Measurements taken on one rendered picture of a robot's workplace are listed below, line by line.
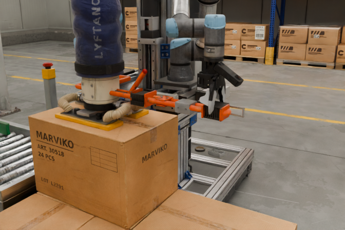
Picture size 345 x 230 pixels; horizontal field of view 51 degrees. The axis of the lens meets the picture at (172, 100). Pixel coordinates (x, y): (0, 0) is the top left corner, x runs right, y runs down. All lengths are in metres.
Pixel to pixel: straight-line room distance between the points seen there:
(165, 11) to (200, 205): 1.14
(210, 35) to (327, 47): 7.19
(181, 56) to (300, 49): 6.64
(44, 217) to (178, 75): 0.98
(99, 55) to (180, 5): 0.40
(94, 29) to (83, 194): 0.74
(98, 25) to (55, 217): 0.87
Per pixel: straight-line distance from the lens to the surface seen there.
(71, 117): 1.74
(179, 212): 1.75
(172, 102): 1.48
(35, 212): 1.86
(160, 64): 2.26
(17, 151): 2.58
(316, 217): 2.87
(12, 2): 13.19
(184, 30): 1.43
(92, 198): 1.72
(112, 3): 1.62
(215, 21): 1.33
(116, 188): 1.58
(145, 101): 1.54
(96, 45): 1.61
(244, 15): 10.18
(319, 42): 8.46
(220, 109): 1.36
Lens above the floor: 1.49
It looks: 16 degrees down
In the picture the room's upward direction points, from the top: straight up
